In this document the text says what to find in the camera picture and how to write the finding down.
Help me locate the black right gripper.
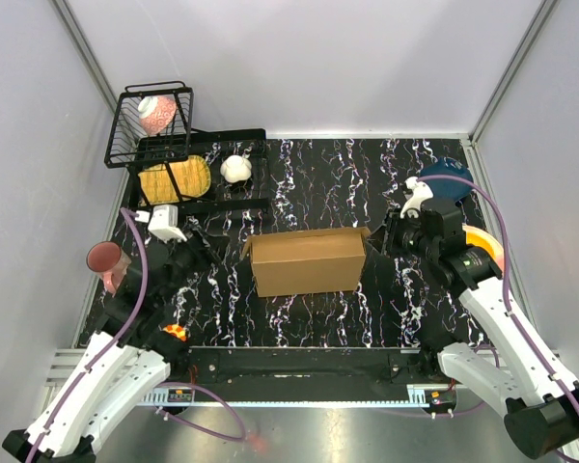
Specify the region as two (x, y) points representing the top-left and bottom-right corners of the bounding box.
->
(364, 206), (439, 261)

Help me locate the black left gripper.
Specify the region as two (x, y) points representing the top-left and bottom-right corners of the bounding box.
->
(156, 224), (232, 306)

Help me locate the brown cardboard box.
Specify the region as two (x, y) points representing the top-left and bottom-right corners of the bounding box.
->
(240, 227), (371, 297)

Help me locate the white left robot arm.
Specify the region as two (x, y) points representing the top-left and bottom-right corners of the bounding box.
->
(2, 231), (229, 462)

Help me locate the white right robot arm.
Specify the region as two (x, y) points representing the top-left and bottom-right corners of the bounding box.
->
(375, 198), (579, 459)

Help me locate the orange bowl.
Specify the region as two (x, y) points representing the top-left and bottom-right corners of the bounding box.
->
(463, 226), (500, 256)

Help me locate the pink plate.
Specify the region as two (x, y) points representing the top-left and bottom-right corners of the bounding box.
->
(488, 235), (505, 271)

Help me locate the dark blue bowl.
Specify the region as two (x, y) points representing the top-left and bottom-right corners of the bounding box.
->
(419, 157), (474, 205)

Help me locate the pink mug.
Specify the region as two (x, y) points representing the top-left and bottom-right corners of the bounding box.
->
(86, 241), (131, 295)

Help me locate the orange striped toy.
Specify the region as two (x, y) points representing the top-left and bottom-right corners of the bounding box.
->
(162, 324), (188, 342)

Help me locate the yellow woven plate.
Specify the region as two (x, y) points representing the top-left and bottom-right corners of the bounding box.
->
(138, 155), (211, 205)

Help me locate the pink patterned bowl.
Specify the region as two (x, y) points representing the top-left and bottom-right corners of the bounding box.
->
(137, 95), (177, 136)

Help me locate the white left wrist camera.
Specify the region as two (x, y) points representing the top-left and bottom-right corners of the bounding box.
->
(135, 204), (186, 243)

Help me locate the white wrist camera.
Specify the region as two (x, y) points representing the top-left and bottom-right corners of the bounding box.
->
(400, 177), (433, 219)
(135, 204), (186, 243)

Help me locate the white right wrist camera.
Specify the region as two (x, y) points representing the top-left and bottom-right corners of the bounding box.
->
(400, 177), (433, 219)

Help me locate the black wire dish rack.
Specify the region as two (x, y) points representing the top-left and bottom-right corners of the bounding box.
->
(104, 81), (271, 215)

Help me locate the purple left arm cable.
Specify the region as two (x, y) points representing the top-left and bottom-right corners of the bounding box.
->
(23, 207), (246, 463)

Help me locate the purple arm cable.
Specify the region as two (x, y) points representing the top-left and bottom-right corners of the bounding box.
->
(380, 174), (579, 463)
(23, 207), (246, 463)

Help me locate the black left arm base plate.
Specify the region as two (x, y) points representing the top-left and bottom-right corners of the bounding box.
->
(167, 346), (400, 386)

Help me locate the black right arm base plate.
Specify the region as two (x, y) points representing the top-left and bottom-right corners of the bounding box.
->
(388, 348), (456, 387)

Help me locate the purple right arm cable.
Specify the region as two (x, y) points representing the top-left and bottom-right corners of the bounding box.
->
(380, 174), (579, 463)

